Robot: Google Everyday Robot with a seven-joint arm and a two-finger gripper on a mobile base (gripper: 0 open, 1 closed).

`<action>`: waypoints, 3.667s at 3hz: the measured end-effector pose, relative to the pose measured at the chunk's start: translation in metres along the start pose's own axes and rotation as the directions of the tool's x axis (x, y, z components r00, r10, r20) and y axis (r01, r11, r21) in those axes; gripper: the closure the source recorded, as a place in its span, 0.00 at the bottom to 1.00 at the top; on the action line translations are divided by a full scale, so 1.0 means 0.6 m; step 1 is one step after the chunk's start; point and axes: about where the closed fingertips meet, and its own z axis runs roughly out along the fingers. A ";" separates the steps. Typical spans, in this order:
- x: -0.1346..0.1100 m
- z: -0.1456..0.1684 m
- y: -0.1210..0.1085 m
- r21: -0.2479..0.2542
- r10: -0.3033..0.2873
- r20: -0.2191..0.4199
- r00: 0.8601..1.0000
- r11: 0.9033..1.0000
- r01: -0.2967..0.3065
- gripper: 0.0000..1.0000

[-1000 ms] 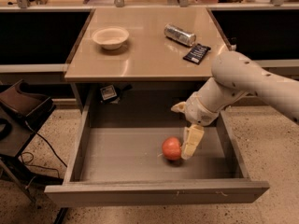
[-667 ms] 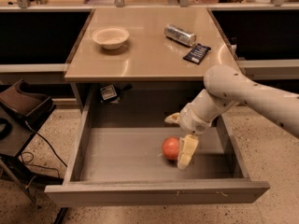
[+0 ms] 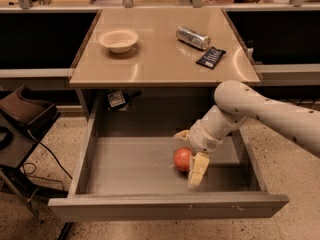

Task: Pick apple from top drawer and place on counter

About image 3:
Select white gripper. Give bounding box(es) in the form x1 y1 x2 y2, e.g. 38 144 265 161
173 120 223 188

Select red apple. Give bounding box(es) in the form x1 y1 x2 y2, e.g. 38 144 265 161
173 147 192 172

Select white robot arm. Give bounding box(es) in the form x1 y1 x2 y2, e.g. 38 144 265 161
174 80 320 188

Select open grey drawer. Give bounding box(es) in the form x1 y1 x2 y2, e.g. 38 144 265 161
48 95 290 223

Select black labelled box under counter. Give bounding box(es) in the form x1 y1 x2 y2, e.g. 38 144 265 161
107 90 142 111

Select grey counter cabinet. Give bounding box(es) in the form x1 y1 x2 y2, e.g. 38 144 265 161
69 7 262 118

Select dark snack bar wrapper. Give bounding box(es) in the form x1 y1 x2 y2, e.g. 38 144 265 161
196 47 226 70

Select silver soda can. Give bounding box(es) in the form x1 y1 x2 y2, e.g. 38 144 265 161
176 25 210 50

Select white bowl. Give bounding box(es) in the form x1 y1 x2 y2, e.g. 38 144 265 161
98 28 139 54

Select dark side cart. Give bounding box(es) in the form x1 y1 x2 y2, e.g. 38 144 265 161
0 86 65 217

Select black cable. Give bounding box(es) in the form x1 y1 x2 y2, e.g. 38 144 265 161
21 128 74 192

